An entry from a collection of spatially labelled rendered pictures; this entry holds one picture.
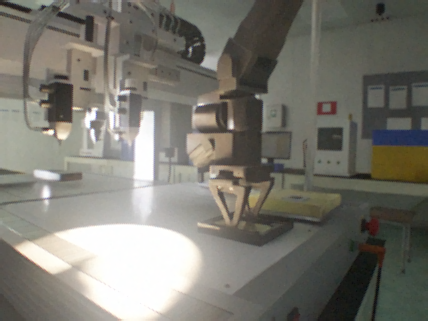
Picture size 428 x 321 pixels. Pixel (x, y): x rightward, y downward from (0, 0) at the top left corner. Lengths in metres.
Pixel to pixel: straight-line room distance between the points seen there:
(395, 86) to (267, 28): 4.16
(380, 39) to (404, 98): 0.89
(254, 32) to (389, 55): 4.27
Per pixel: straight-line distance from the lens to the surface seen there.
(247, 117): 0.45
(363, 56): 4.73
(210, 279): 0.33
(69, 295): 0.34
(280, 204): 0.59
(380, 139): 2.84
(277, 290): 0.32
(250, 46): 0.45
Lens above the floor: 1.00
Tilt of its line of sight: 3 degrees down
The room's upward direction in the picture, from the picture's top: 1 degrees clockwise
